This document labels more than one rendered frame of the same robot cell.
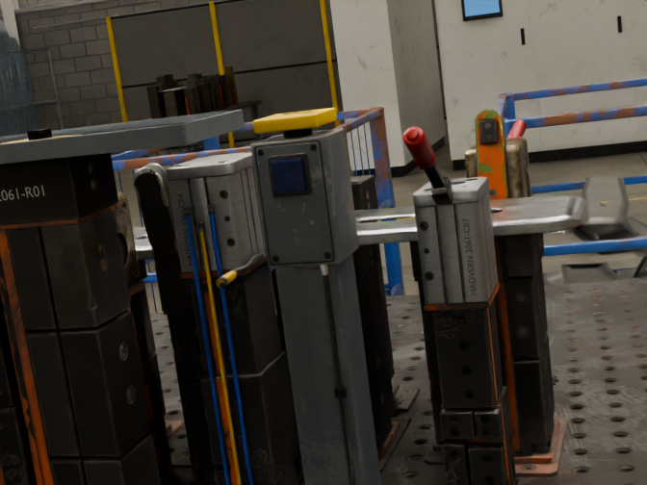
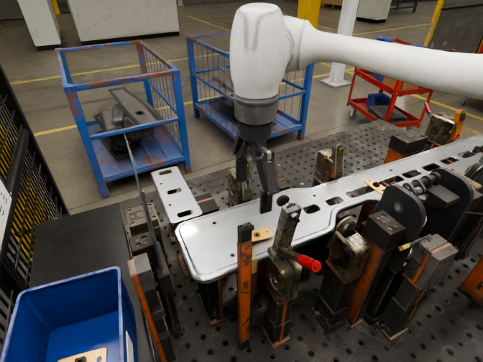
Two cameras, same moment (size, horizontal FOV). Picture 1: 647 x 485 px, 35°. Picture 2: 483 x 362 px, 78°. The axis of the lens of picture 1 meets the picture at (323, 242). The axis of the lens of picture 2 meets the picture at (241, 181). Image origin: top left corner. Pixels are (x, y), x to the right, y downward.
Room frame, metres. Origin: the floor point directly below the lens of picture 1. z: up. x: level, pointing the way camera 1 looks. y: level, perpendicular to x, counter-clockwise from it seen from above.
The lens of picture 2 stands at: (1.12, 1.25, 1.61)
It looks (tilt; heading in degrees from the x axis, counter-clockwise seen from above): 37 degrees down; 316
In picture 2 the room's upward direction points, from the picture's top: straight up
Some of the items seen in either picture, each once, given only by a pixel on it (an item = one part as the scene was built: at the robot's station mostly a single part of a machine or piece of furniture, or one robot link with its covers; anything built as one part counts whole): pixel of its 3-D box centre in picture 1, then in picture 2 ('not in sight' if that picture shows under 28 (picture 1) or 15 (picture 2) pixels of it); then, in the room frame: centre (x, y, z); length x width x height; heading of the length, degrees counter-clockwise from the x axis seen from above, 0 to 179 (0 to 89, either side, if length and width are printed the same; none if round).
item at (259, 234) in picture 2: not in sight; (256, 235); (1.50, 0.83, 1.01); 0.08 x 0.04 x 0.01; 65
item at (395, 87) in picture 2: not in sight; (390, 88); (2.31, -2.15, 0.49); 0.81 x 0.47 x 0.97; 150
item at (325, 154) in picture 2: not in sight; (322, 191); (1.57, 0.37, 0.87); 0.12 x 0.09 x 0.35; 162
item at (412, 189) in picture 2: not in sight; (398, 250); (1.22, 0.53, 0.94); 0.18 x 0.13 x 0.49; 72
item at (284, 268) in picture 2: not in sight; (279, 302); (1.37, 0.86, 0.88); 0.07 x 0.06 x 0.35; 162
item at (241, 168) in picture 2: not in sight; (241, 170); (1.59, 0.79, 1.16); 0.03 x 0.01 x 0.07; 72
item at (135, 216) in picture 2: not in sight; (152, 256); (1.74, 1.03, 0.88); 0.08 x 0.08 x 0.36; 72
